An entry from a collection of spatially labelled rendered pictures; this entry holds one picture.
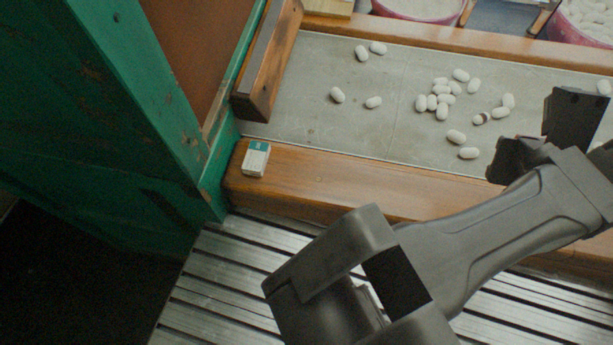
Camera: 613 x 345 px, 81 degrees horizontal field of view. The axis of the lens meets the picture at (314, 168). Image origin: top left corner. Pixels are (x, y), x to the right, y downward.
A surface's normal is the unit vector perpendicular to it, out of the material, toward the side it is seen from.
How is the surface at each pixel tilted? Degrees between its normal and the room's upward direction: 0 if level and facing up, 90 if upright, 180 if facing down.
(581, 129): 50
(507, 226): 18
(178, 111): 90
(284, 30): 66
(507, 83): 0
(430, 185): 0
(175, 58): 90
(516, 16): 0
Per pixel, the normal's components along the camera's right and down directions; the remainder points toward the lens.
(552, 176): 0.27, -0.55
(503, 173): -0.16, 0.37
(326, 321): 0.04, -0.47
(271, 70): 0.90, -0.01
